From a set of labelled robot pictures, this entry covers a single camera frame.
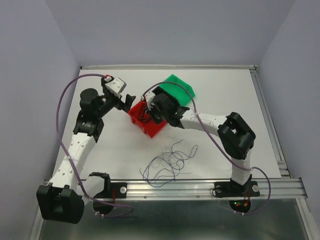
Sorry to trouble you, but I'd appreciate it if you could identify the black plastic bin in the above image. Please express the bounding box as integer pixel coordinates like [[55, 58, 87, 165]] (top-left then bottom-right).
[[151, 86, 191, 112]]

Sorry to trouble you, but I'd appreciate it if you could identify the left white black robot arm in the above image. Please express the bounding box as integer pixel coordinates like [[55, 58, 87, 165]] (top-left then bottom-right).
[[36, 88, 135, 224]]

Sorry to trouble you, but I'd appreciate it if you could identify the green plastic bin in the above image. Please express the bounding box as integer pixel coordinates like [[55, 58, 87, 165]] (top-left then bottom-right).
[[159, 74, 196, 107]]

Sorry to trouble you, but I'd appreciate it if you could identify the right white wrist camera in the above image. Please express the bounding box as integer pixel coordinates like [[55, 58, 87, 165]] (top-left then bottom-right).
[[141, 91, 156, 110]]

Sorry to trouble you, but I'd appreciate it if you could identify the blue black wire bundle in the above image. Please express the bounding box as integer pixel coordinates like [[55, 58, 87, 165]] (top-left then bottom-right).
[[139, 139, 200, 188]]

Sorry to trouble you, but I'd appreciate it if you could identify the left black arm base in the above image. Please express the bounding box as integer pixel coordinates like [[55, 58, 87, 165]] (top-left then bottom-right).
[[87, 172, 128, 217]]

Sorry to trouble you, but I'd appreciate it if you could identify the back aluminium rail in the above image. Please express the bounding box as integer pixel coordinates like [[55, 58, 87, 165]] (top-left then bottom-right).
[[80, 64, 258, 70]]

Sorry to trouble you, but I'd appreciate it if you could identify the red plastic bin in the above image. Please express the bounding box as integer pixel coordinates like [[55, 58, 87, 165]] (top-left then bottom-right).
[[128, 100, 167, 138]]

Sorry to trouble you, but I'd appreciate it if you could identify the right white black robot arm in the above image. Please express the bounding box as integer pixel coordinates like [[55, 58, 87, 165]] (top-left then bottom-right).
[[141, 92, 256, 195]]

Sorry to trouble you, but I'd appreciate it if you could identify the aluminium rail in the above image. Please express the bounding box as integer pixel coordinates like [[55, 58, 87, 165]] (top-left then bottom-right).
[[39, 177, 307, 201], [80, 64, 258, 70], [249, 69, 292, 179]]

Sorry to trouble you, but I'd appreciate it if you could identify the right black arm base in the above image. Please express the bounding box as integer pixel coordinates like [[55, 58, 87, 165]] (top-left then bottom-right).
[[211, 180, 260, 214]]

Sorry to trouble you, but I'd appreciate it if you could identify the right side aluminium rail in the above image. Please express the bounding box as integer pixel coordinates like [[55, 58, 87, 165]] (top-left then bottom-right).
[[249, 69, 292, 179]]

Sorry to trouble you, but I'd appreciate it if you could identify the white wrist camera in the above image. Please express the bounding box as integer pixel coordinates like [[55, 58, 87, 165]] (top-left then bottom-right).
[[141, 91, 156, 110], [101, 75, 127, 99]]

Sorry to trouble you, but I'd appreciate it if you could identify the front aluminium rail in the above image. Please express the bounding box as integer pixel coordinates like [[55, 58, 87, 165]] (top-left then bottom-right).
[[39, 177, 307, 201]]

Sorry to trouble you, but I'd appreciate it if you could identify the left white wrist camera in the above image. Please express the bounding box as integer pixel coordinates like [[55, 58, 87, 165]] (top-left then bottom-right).
[[101, 75, 127, 99]]

